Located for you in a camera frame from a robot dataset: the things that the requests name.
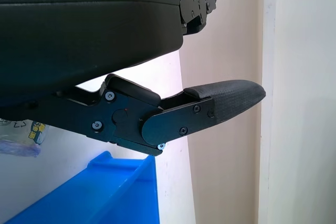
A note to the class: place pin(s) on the silver purple bag roll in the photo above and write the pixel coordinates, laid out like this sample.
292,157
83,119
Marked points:
23,142

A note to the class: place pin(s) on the blue plastic tray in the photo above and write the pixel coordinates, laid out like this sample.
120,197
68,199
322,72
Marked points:
86,195

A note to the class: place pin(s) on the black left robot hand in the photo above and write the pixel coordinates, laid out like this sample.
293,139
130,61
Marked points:
78,37

